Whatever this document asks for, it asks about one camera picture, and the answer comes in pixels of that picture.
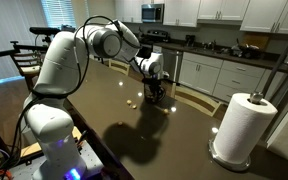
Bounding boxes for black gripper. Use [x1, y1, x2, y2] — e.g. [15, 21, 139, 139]
[142, 77, 163, 98]

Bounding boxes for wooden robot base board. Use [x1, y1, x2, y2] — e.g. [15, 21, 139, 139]
[18, 125, 83, 159]

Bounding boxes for black mesh basket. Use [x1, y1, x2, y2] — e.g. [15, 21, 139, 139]
[142, 83, 168, 104]

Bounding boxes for stainless steel dishwasher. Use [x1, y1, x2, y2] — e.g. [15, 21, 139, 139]
[161, 47, 184, 84]

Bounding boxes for cream wooden chair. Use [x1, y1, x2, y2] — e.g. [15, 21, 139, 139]
[169, 82, 222, 118]
[108, 58, 132, 77]

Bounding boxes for black stove range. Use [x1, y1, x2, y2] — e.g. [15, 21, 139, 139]
[139, 29, 171, 45]

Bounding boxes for black coffee maker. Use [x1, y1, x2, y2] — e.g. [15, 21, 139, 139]
[185, 34, 196, 48]

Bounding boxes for white lower cabinets beside dishwasher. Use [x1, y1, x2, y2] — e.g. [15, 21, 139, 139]
[178, 51, 287, 104]

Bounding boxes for kitchen sink faucet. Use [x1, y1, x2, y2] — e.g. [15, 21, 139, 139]
[202, 39, 218, 51]

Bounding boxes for dark countertop beside sink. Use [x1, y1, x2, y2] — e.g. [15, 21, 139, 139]
[153, 41, 288, 74]

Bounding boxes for stainless steel microwave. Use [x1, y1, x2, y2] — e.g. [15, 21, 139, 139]
[140, 3, 165, 24]

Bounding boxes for white paper towel roll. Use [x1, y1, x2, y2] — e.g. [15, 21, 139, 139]
[213, 92, 279, 165]

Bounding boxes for dark pots on counter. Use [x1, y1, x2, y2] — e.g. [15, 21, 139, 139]
[229, 39, 262, 60]

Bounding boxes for white upper cabinets beside microwave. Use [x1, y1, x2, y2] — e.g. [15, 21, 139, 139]
[114, 0, 288, 36]

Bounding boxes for metal paper towel holder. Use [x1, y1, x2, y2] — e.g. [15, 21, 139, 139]
[208, 91, 265, 173]

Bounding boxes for wooden cutting board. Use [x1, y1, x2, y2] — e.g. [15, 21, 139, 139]
[242, 32, 271, 51]

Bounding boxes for white window blinds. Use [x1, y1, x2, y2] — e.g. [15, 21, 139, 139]
[40, 0, 77, 30]

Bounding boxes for dark wooden chair with cushion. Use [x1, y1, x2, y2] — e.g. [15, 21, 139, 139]
[9, 49, 49, 92]

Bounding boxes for grey metal pole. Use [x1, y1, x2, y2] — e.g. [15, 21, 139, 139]
[261, 18, 288, 99]

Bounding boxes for black camera mount rig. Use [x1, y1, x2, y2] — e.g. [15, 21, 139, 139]
[0, 26, 62, 60]

